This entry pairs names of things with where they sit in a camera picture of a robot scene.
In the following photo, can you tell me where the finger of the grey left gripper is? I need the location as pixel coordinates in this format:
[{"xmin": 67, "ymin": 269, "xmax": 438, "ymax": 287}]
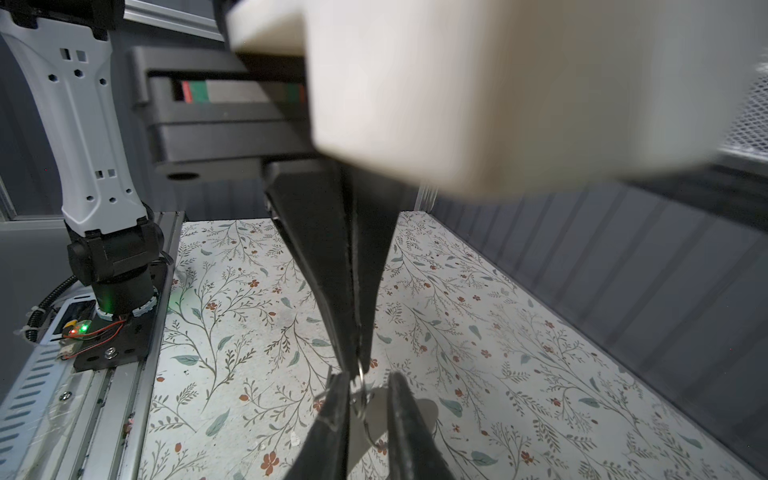
[
  {"xmin": 262, "ymin": 159, "xmax": 359, "ymax": 373},
  {"xmin": 344, "ymin": 166, "xmax": 412, "ymax": 372}
]

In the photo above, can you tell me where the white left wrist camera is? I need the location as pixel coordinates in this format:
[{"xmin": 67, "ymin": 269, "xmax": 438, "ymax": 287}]
[{"xmin": 225, "ymin": 1, "xmax": 767, "ymax": 198}]

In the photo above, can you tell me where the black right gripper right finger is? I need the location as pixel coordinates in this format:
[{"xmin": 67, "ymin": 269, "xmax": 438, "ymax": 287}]
[{"xmin": 387, "ymin": 371, "xmax": 454, "ymax": 480}]

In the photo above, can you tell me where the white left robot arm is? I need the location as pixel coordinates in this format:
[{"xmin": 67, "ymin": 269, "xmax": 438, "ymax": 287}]
[{"xmin": 1, "ymin": 1, "xmax": 400, "ymax": 378}]

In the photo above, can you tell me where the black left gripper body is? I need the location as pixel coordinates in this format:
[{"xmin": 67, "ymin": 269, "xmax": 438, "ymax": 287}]
[{"xmin": 128, "ymin": 47, "xmax": 318, "ymax": 182}]

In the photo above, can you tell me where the aluminium mounting rail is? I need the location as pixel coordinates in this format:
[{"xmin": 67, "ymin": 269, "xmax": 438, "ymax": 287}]
[{"xmin": 0, "ymin": 209, "xmax": 187, "ymax": 480}]

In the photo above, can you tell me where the white wire mesh basket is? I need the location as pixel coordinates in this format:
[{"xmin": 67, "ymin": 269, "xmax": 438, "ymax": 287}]
[{"xmin": 721, "ymin": 63, "xmax": 767, "ymax": 162}]

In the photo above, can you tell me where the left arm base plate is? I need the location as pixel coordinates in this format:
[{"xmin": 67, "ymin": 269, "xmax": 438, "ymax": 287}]
[{"xmin": 59, "ymin": 260, "xmax": 169, "ymax": 372}]

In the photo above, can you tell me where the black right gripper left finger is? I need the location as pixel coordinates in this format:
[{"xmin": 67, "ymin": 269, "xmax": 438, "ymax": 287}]
[{"xmin": 285, "ymin": 372, "xmax": 351, "ymax": 480}]

